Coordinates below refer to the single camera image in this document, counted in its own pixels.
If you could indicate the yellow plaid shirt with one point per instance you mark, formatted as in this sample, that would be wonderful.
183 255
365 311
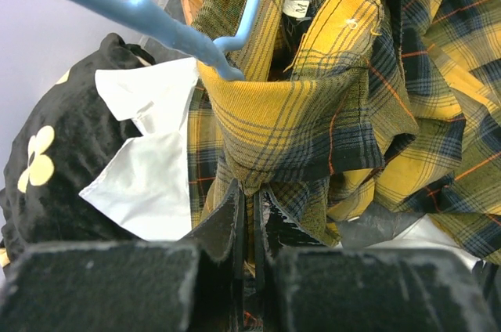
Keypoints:
347 103

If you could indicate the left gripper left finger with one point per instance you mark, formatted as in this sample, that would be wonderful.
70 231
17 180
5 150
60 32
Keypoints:
193 284

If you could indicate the black flower-pattern garment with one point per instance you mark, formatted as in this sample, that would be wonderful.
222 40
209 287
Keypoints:
68 139

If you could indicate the light blue wire hanger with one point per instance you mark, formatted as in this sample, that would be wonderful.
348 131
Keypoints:
149 19

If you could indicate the white shirt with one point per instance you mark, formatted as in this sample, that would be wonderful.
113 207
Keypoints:
144 188

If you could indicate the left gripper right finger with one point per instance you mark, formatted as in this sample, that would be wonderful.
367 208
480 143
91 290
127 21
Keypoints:
306 286

